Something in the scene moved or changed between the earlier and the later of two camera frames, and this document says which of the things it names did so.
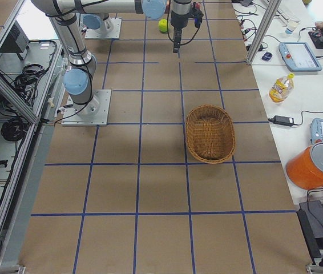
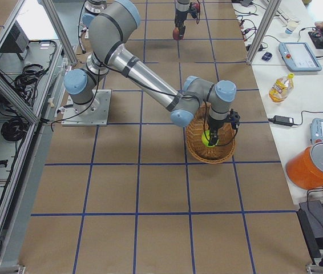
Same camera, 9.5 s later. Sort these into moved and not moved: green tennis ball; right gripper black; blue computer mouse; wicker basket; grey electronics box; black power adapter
Moved: green tennis ball; right gripper black
Not moved: grey electronics box; blue computer mouse; black power adapter; wicker basket
